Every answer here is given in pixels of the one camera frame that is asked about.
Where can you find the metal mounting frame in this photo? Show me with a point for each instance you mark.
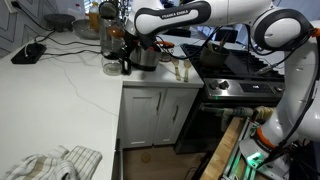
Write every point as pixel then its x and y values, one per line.
pixel 235 165

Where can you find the black stone mortar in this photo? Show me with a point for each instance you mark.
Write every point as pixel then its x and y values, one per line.
pixel 60 21

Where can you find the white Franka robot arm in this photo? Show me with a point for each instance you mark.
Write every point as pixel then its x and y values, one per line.
pixel 280 33

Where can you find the steel mixing bowl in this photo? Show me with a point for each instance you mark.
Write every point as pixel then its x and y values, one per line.
pixel 85 30

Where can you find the dark brown cooking pot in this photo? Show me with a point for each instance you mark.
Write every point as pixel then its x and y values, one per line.
pixel 213 56

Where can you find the white wall outlet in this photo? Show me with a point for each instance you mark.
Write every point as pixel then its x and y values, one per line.
pixel 10 5

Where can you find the silver stove knob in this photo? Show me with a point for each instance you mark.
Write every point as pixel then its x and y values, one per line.
pixel 213 85
pixel 224 85
pixel 279 89

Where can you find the wooden butcher block top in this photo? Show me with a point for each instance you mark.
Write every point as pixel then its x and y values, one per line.
pixel 223 150

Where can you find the white cabinet door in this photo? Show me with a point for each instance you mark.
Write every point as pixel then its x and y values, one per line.
pixel 140 116
pixel 176 133

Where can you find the yellow cloth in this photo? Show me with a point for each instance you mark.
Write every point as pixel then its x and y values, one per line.
pixel 265 113

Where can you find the round brown floor disc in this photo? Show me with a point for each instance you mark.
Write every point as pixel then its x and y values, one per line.
pixel 145 157

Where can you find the small glass cup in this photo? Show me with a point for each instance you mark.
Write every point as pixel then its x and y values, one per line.
pixel 166 56

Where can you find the striped kitchen towel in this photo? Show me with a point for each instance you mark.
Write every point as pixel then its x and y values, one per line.
pixel 60 163

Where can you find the orange liquid bottle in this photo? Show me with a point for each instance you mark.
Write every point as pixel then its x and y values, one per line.
pixel 94 18

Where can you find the black flat object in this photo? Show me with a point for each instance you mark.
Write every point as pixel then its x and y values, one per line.
pixel 180 32

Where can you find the dark flat griddle tray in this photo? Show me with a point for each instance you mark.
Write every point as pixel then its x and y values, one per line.
pixel 238 63

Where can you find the wooden spoon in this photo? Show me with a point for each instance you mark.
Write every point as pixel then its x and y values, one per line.
pixel 176 70
pixel 187 71

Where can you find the black power adapter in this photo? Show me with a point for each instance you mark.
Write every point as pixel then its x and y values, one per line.
pixel 28 55

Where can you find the stainless steel pot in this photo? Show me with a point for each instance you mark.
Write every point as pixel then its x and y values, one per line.
pixel 146 58

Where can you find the white plastic bottle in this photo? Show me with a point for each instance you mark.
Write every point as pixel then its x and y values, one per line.
pixel 77 11

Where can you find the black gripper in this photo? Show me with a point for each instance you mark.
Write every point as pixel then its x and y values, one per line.
pixel 146 40

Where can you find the black box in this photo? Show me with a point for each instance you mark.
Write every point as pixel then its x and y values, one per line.
pixel 230 34

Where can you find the black ladle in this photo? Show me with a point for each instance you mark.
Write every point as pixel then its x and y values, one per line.
pixel 108 10

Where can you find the brown utensil head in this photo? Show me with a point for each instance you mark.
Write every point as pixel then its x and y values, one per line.
pixel 115 31

